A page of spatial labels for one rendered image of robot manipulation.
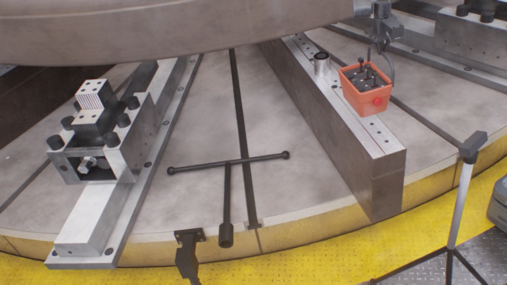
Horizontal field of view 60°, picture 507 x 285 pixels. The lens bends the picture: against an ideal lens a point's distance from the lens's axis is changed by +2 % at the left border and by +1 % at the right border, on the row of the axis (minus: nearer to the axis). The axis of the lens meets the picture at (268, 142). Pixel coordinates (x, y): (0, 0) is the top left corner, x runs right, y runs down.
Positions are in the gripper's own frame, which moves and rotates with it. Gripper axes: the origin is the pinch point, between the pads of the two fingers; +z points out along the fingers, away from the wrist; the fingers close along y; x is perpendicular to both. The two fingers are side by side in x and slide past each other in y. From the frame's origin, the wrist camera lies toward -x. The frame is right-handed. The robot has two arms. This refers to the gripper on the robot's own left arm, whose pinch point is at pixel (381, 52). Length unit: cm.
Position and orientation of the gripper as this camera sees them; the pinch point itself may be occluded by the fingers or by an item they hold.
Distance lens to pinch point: 165.9
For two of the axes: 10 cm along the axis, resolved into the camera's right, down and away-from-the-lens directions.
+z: 1.4, 7.5, 6.5
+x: -2.9, -5.9, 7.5
